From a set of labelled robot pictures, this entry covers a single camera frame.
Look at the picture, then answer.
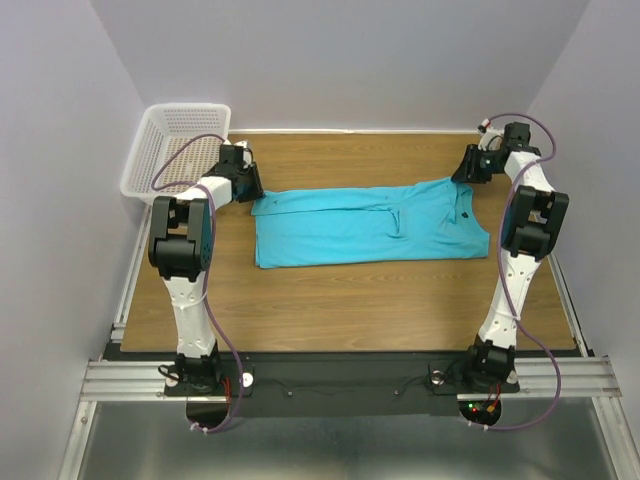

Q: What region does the aluminium frame rail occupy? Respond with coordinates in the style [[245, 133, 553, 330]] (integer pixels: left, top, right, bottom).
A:
[[57, 204, 624, 480]]

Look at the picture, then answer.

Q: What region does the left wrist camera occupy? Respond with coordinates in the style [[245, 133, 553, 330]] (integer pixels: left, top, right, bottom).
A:
[[233, 140, 253, 167]]

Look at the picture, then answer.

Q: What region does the turquoise t shirt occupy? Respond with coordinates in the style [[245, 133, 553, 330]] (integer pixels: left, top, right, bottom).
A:
[[251, 178, 490, 269]]

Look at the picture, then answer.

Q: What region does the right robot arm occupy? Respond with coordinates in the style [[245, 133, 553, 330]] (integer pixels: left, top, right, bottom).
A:
[[452, 114, 569, 390]]

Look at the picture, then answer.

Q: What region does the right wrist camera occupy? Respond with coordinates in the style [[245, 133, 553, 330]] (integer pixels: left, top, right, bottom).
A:
[[478, 118, 504, 151]]

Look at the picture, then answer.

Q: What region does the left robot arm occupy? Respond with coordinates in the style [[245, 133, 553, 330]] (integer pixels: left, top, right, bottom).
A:
[[148, 135, 264, 396]]

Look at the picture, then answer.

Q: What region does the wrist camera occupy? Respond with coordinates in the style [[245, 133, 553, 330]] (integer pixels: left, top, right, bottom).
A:
[[233, 140, 253, 167], [478, 118, 504, 151]]

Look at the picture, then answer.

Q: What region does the white plastic basket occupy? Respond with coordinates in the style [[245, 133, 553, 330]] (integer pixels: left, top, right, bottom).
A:
[[120, 103, 231, 204]]

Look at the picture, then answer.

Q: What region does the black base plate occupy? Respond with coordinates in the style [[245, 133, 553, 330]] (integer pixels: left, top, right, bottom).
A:
[[166, 352, 519, 418]]

